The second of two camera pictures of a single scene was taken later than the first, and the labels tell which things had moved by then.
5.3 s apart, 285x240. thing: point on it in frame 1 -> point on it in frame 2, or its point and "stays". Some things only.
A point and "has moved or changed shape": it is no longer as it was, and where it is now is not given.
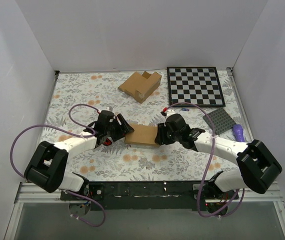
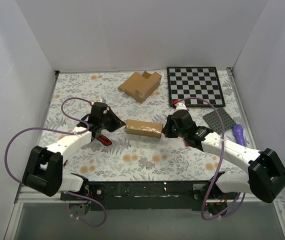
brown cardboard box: x=142 y=134 has moved or changed shape
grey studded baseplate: x=222 y=121 stays
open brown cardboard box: x=141 y=87 stays
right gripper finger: x=161 y=138 -> x=167 y=129
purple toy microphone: x=238 y=133 stays
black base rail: x=149 y=195 stays
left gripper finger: x=126 y=126 -> x=113 y=122
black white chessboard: x=198 y=85 stays
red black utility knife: x=107 y=142 stays
